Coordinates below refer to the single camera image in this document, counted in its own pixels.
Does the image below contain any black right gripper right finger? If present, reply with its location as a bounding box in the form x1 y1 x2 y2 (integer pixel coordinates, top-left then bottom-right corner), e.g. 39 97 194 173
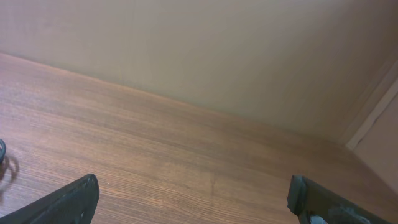
287 175 391 224

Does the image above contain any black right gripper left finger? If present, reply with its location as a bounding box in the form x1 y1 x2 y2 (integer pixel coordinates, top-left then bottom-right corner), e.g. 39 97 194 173
1 174 100 224

